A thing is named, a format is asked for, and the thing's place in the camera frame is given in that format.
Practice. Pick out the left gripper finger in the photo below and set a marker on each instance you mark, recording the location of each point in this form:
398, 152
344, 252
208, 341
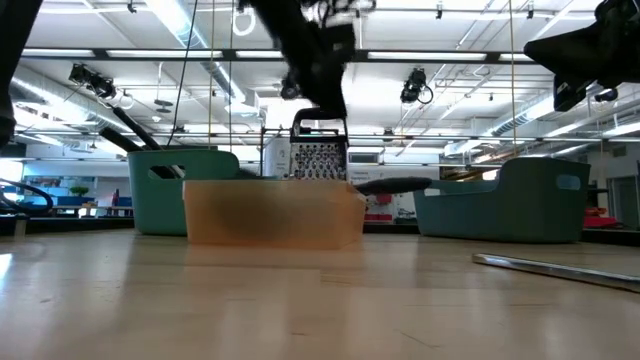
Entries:
337, 87
312, 80

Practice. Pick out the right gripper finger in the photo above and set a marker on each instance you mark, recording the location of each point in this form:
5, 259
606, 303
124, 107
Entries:
575, 75
570, 52

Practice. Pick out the large black ladle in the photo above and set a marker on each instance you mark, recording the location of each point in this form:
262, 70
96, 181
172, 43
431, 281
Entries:
395, 185

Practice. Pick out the orange translucent plastic bin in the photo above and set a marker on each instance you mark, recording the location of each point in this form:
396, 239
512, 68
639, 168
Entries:
300, 220

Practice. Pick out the green plastic bin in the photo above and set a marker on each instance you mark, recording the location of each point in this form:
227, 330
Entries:
165, 210

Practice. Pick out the steel table knife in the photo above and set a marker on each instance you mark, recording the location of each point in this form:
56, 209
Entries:
575, 274

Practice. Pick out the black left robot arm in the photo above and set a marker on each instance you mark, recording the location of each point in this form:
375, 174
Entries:
15, 60

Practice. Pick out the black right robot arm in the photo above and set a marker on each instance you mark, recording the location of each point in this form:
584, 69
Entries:
635, 40

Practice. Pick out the red crate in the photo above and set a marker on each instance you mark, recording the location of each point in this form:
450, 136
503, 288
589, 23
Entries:
600, 220

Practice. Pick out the small potted plant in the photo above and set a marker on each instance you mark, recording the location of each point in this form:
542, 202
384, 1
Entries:
79, 191

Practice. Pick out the round black camera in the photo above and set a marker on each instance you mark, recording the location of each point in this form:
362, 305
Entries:
289, 92

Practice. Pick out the black aluminium frame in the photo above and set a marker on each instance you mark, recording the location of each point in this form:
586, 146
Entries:
75, 225

